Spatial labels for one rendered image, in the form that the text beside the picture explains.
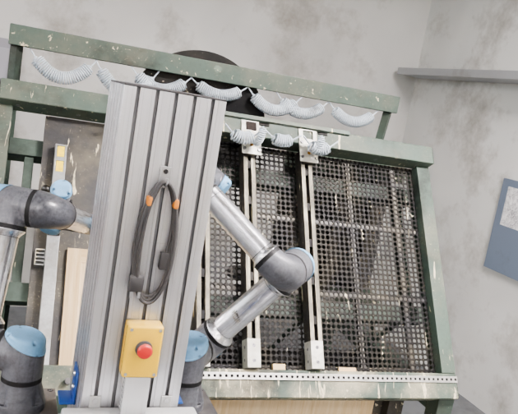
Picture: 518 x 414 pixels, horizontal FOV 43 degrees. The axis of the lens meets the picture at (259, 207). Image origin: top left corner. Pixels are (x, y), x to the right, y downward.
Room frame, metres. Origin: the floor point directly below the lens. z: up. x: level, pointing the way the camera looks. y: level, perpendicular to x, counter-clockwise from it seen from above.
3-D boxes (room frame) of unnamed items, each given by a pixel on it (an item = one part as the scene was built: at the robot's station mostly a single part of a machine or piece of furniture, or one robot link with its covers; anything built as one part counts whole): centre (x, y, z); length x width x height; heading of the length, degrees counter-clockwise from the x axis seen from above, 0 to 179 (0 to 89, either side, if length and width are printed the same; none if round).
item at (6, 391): (1.82, 0.60, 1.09); 0.15 x 0.15 x 0.10
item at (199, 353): (2.01, 0.14, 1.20); 0.13 x 0.12 x 0.14; 163
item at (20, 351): (1.82, 0.61, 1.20); 0.13 x 0.12 x 0.14; 89
